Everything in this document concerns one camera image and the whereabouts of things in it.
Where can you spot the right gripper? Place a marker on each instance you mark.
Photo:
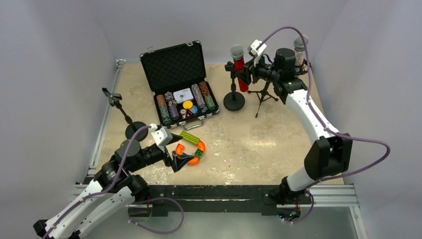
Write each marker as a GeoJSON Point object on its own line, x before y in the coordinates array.
{"type": "Point", "coordinates": [249, 72]}

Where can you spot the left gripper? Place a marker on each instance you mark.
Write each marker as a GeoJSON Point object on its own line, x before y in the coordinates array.
{"type": "Point", "coordinates": [168, 156]}

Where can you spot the red microphone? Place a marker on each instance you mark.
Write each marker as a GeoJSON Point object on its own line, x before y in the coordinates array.
{"type": "Point", "coordinates": [237, 53]}

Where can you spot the black tripod shock-mount stand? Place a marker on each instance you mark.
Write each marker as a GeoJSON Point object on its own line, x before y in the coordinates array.
{"type": "Point", "coordinates": [263, 95]}

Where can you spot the round-base mic stand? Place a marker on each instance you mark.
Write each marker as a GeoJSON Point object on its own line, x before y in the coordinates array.
{"type": "Point", "coordinates": [233, 101]}
{"type": "Point", "coordinates": [114, 101]}

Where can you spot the glitter microphone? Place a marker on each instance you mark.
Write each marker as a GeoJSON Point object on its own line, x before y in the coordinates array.
{"type": "Point", "coordinates": [299, 49]}

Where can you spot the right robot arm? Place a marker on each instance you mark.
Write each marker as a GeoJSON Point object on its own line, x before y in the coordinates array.
{"type": "Point", "coordinates": [330, 152]}

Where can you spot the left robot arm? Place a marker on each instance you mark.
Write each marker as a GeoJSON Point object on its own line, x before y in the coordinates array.
{"type": "Point", "coordinates": [115, 185]}

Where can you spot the orange curved toy track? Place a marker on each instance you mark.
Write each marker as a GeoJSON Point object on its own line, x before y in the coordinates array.
{"type": "Point", "coordinates": [180, 150]}

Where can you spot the lime green toy brick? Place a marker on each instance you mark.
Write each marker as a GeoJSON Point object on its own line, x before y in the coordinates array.
{"type": "Point", "coordinates": [190, 138]}

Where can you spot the dark green toy brick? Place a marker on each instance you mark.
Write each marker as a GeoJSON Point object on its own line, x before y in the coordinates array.
{"type": "Point", "coordinates": [199, 153]}

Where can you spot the yellow poker chip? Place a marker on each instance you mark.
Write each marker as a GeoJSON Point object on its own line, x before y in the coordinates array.
{"type": "Point", "coordinates": [188, 105]}

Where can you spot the white card deck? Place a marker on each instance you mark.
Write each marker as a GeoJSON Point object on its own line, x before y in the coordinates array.
{"type": "Point", "coordinates": [183, 95]}

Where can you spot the black poker chip case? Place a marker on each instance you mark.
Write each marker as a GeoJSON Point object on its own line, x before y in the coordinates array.
{"type": "Point", "coordinates": [176, 68]}

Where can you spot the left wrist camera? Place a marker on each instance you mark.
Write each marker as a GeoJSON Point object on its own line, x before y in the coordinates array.
{"type": "Point", "coordinates": [161, 136]}

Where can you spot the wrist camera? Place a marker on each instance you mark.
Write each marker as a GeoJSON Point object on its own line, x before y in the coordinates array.
{"type": "Point", "coordinates": [256, 49]}
{"type": "Point", "coordinates": [161, 136]}

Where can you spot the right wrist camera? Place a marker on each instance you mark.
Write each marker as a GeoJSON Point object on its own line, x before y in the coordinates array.
{"type": "Point", "coordinates": [256, 49]}

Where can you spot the black front table rail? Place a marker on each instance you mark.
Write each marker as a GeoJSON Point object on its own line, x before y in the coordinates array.
{"type": "Point", "coordinates": [263, 199]}

